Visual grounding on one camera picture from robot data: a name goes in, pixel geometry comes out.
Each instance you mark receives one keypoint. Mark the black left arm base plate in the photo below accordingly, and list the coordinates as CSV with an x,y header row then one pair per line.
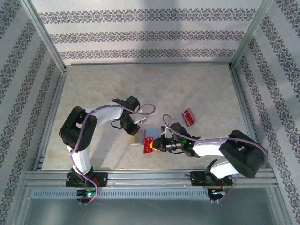
x,y
103,179

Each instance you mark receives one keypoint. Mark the grey metal panel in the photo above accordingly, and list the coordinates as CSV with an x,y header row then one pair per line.
x,y
150,211

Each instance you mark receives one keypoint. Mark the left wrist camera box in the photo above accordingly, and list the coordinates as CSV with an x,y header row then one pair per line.
x,y
140,118

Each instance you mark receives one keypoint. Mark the beige card holder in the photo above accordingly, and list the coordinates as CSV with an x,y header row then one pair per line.
x,y
150,132

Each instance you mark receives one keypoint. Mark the aluminium frame post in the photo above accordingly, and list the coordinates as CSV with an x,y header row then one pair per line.
x,y
251,32
45,35

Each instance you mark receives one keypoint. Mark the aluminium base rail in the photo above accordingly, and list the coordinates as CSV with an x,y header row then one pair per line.
x,y
150,178

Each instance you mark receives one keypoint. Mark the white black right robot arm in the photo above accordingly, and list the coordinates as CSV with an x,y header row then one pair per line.
x,y
208,147

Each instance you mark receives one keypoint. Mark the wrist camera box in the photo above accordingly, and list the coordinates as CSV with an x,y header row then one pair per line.
x,y
140,118
164,131

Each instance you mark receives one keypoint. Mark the aluminium wall-side table rail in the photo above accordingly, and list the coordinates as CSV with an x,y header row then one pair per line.
x,y
150,63

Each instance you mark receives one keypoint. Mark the aluminium side table rail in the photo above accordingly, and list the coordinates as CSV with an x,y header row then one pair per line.
x,y
249,117
51,117

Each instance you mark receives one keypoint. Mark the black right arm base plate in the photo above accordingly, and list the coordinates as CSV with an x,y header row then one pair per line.
x,y
194,180

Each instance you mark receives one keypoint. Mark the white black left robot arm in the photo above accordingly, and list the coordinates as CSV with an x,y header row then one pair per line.
x,y
105,116

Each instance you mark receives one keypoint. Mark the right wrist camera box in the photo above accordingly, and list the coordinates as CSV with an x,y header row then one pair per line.
x,y
164,131

